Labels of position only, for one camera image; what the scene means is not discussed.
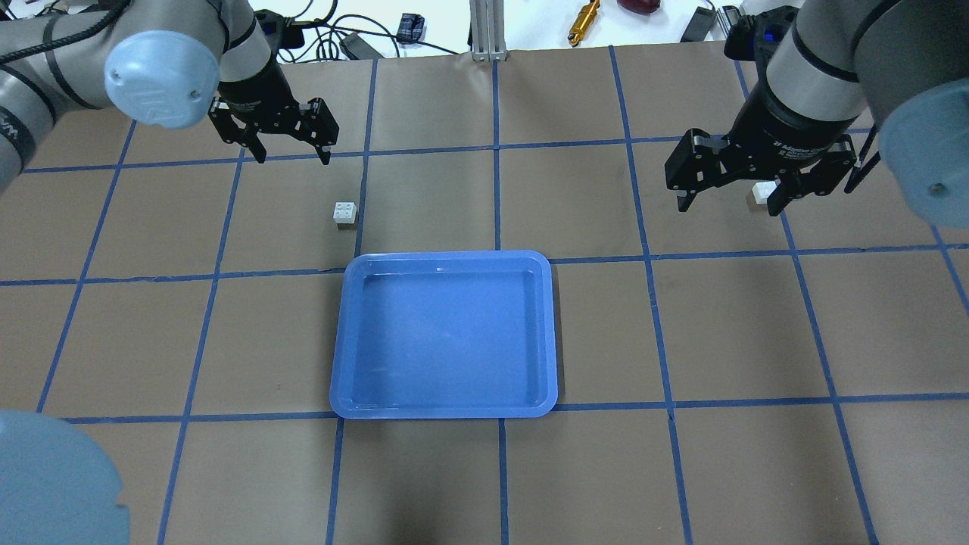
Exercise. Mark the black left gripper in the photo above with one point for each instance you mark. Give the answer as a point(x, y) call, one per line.
point(256, 91)

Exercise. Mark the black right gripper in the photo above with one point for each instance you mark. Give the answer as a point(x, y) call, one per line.
point(787, 130)

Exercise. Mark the white block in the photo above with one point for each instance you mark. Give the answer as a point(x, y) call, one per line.
point(762, 191)
point(345, 213)

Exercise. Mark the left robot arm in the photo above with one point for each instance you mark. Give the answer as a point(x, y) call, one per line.
point(162, 63)

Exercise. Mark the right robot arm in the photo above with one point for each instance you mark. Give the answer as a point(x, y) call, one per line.
point(843, 86)

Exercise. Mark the blue plastic tray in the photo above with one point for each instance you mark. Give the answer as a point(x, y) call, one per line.
point(446, 335)

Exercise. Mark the black power adapter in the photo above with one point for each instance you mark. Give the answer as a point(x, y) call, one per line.
point(355, 48)

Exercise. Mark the small blue black device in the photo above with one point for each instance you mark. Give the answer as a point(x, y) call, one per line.
point(411, 28)

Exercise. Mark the black device top right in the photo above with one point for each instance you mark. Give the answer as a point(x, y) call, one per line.
point(699, 25)

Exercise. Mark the red fruit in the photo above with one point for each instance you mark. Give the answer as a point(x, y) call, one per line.
point(641, 7)

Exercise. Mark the brass cylinder tool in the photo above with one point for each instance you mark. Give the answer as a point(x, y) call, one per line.
point(582, 23)

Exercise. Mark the aluminium frame post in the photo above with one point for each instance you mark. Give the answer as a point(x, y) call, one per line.
point(487, 25)

